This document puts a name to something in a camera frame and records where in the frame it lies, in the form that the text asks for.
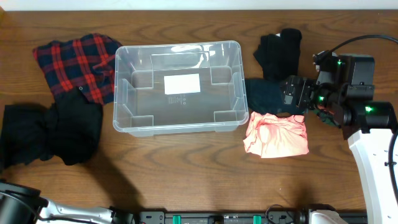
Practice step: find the clear plastic storage bin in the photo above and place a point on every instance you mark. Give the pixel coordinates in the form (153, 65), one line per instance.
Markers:
(141, 107)

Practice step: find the black garment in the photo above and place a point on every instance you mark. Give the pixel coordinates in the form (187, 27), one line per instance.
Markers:
(278, 54)
(69, 129)

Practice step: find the green folded garment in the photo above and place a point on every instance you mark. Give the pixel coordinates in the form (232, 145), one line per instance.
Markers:
(326, 118)

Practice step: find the dark teal folded shirt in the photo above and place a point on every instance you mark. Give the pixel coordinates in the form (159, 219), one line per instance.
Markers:
(266, 97)

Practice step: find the black folded garment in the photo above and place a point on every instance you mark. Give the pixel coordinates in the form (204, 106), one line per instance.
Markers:
(278, 54)

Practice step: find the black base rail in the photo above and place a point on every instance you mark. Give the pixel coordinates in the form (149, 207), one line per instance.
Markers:
(275, 214)

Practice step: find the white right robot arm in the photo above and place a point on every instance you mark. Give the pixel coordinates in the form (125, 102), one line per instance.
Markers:
(344, 90)

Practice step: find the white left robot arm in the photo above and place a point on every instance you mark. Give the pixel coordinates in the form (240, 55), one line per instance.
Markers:
(24, 205)

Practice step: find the pink crumpled garment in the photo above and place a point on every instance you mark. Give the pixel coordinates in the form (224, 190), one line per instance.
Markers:
(270, 136)

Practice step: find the white label in bin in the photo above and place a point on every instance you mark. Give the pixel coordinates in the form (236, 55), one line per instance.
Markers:
(182, 84)

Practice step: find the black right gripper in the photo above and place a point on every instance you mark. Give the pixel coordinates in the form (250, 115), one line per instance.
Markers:
(309, 85)

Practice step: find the red navy plaid shirt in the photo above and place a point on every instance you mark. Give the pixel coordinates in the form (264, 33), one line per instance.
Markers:
(86, 64)

